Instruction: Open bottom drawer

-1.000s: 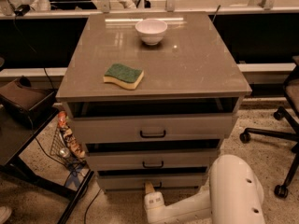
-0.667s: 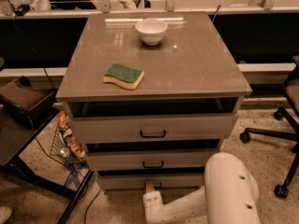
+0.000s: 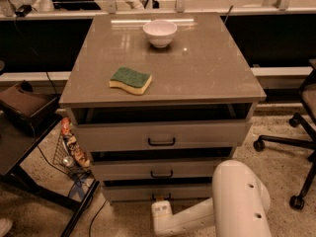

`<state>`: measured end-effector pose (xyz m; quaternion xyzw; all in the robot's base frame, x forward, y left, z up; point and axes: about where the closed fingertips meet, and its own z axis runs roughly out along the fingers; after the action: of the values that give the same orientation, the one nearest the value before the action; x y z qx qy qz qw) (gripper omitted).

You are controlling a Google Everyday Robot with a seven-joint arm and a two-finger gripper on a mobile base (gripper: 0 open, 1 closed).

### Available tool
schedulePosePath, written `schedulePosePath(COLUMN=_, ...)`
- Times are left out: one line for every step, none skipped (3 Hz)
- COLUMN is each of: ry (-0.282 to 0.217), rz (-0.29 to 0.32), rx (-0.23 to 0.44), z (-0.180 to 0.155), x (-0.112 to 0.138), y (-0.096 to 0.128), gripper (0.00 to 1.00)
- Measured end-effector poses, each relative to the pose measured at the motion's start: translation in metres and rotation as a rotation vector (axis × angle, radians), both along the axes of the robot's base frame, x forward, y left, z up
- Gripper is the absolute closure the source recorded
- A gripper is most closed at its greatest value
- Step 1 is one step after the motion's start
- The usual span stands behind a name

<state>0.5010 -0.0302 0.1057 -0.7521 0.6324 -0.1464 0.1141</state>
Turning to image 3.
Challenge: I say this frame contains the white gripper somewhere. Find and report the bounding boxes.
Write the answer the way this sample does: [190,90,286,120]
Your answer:
[151,197,173,220]

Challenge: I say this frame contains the grey bottom drawer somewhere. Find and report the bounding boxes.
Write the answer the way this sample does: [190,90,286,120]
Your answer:
[102,184,212,202]

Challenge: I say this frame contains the grey drawer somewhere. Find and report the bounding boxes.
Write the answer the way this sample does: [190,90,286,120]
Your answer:
[91,157,225,181]
[73,120,251,152]
[102,184,212,202]

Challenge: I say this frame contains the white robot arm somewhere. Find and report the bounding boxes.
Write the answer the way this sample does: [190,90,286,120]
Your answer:
[151,160,272,237]

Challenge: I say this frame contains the grey middle drawer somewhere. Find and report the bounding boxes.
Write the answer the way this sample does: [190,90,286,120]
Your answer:
[91,157,225,181]

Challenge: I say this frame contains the grey top drawer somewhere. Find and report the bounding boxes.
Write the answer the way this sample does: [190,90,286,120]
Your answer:
[73,120,251,152]

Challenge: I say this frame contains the grey drawer cabinet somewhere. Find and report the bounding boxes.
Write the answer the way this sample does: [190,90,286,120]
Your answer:
[60,13,266,188]

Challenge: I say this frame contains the snack bag in basket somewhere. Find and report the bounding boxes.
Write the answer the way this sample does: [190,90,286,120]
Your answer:
[61,118,90,168]

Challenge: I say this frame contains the green yellow sponge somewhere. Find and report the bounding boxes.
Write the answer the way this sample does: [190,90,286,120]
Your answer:
[109,67,152,95]

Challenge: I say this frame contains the white shoe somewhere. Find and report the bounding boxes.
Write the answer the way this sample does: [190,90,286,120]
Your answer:
[0,218,13,237]

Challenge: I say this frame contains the black side table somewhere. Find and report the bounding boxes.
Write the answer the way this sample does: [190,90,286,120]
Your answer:
[0,114,99,237]

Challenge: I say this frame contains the dark box on table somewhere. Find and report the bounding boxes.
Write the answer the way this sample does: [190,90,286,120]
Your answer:
[0,81,58,135]

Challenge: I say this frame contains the black office chair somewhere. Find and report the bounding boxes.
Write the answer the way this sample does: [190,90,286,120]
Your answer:
[252,58,316,211]

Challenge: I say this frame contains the white ceramic bowl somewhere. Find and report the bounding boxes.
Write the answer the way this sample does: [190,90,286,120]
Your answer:
[143,20,178,48]

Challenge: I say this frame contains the black power adapter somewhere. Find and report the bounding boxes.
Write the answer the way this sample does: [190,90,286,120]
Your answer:
[15,5,32,17]

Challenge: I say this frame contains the black floor cable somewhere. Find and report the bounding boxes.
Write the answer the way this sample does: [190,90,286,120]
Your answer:
[87,198,109,237]

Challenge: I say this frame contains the black wire basket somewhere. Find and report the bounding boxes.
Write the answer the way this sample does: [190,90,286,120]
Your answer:
[53,136,91,179]

